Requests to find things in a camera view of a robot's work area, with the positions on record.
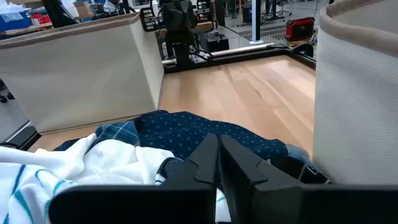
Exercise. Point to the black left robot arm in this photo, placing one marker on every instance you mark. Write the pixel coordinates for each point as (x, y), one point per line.
(178, 18)

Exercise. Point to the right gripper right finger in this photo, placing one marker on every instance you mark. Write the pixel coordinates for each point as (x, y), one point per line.
(239, 174)

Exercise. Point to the blue plastic crate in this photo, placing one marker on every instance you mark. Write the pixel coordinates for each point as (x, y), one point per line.
(14, 20)

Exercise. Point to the white pole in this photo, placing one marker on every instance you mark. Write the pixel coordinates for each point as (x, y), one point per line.
(256, 21)

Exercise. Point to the navy dotted garment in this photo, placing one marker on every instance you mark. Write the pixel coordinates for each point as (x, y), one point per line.
(186, 133)

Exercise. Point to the blue plaid shirt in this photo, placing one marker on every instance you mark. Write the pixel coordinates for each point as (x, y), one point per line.
(118, 132)

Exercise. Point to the red black tool case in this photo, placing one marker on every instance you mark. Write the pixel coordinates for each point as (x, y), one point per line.
(300, 28)

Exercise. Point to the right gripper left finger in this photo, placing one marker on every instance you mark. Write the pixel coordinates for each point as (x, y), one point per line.
(205, 168)

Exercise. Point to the cardboard box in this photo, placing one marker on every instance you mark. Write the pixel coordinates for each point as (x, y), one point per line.
(84, 9)

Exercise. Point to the grey-blue denim garment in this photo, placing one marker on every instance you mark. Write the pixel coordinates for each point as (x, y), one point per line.
(297, 152)

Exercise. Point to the beige fabric bin brown tag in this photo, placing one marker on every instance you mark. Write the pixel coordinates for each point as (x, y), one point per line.
(357, 109)

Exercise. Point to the white teal-striped garment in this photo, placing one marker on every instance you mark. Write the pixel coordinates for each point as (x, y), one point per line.
(93, 168)

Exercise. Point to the beige fabric storage bin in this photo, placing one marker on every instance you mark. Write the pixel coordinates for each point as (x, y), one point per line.
(77, 77)

